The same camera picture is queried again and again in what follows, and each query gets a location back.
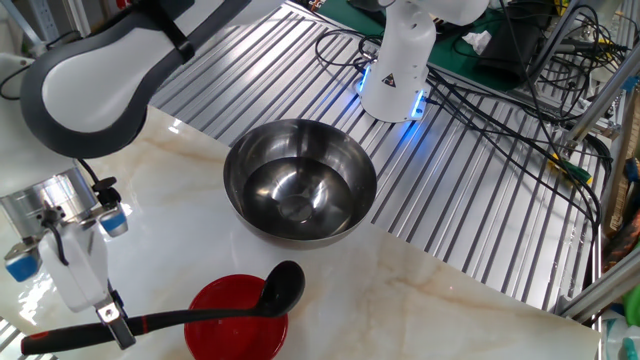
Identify grey slanted pole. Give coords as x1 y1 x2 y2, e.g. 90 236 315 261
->
524 0 597 91

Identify wooden plank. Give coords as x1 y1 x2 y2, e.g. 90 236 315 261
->
602 89 640 236

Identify green desk mat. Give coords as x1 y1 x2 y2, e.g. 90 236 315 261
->
317 0 556 94

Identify black box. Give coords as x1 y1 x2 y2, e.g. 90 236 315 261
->
474 2 546 85

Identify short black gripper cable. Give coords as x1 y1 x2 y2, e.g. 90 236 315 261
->
41 208 72 267

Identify white metal post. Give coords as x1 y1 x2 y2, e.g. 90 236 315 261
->
66 0 92 37

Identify green plastic object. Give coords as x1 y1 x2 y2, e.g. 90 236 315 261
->
622 284 640 327

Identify slanted aluminium frame beam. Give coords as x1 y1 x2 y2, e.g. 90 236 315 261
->
563 47 640 147

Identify long black arm cable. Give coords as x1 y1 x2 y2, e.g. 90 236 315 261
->
74 157 123 207

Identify marble pattern table mat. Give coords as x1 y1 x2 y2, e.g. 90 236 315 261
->
0 104 602 360

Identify grey perforated shelf upright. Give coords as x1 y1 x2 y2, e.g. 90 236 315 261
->
27 0 65 45

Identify yellow green cable connector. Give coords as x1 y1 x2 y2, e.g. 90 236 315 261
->
547 152 594 186

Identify black ladle red-tipped handle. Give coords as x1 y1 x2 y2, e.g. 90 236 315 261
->
20 259 307 357

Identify aluminium frame corner beam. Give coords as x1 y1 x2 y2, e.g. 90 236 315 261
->
554 249 640 322

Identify teal object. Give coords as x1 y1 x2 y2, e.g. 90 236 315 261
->
619 337 640 360

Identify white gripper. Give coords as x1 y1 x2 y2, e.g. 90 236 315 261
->
38 224 138 351

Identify crumpled white paper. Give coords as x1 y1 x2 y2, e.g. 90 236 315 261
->
460 29 494 56

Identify stainless steel bowl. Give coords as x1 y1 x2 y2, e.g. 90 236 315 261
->
222 118 379 250

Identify colourful bag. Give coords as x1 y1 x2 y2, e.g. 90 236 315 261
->
602 209 640 274

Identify red plastic bowl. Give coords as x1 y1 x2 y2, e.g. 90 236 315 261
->
183 273 290 360

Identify silver wrist camera blue caps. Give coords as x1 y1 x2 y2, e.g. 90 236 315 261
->
3 202 130 284

